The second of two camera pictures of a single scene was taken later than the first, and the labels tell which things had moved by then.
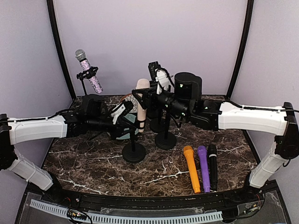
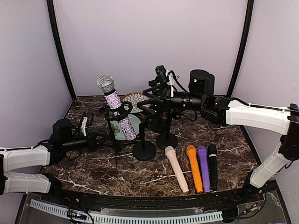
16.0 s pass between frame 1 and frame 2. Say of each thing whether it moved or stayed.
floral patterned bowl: stayed
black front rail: stayed
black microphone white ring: stayed
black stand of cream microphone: moved
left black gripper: moved
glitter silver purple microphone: moved
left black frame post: stayed
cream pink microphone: moved
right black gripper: moved
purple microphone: stayed
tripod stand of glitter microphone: moved
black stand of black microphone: stayed
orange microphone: moved
